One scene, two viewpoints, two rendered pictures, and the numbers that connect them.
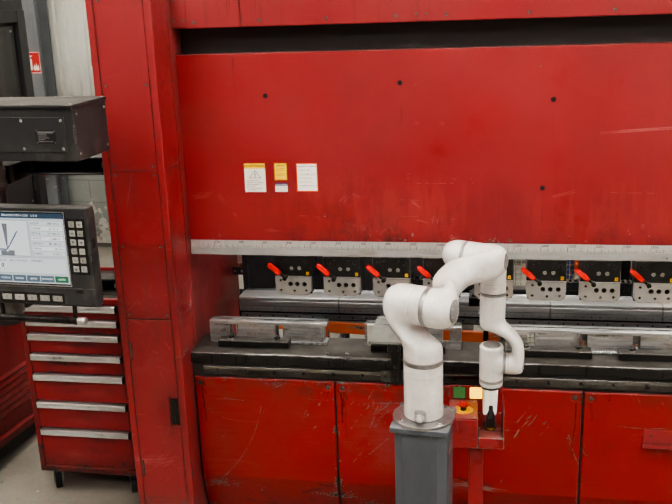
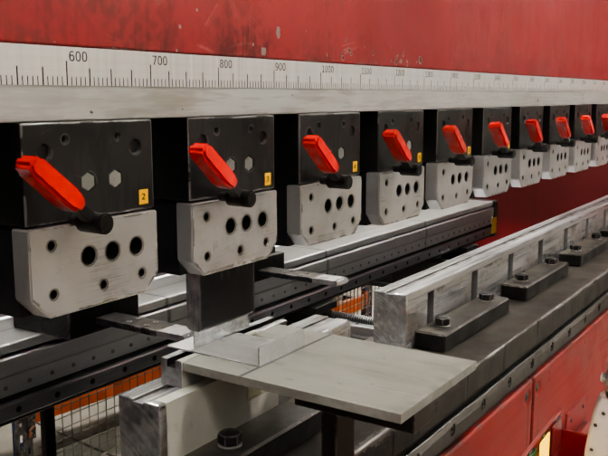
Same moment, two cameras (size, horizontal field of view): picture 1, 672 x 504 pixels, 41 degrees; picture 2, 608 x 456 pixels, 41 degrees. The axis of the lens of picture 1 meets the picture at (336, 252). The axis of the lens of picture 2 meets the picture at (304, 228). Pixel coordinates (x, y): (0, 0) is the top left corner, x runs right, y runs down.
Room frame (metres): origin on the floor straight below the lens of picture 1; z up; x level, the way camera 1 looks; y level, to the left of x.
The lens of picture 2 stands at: (2.95, 0.57, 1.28)
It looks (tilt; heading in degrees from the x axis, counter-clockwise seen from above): 9 degrees down; 293
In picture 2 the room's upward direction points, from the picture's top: straight up
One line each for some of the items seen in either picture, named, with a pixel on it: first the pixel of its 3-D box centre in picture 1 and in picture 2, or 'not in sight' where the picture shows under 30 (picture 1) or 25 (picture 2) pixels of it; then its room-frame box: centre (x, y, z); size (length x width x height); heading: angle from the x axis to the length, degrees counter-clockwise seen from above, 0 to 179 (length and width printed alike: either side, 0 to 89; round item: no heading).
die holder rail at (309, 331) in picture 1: (269, 330); not in sight; (3.50, 0.29, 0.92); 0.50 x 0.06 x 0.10; 80
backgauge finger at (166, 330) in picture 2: not in sight; (117, 313); (3.57, -0.27, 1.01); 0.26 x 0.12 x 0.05; 170
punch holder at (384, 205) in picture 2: (493, 276); (378, 165); (3.34, -0.62, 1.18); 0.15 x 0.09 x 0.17; 80
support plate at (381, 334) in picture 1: (395, 330); (329, 365); (3.26, -0.22, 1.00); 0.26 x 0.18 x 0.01; 170
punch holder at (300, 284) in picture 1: (295, 272); not in sight; (3.48, 0.17, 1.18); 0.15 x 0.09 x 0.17; 80
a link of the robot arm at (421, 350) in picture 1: (413, 323); not in sight; (2.52, -0.23, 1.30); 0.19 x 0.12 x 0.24; 57
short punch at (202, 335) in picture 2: not in sight; (222, 298); (3.41, -0.25, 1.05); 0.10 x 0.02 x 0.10; 80
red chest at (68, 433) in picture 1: (102, 379); not in sight; (4.02, 1.16, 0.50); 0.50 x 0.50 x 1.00; 80
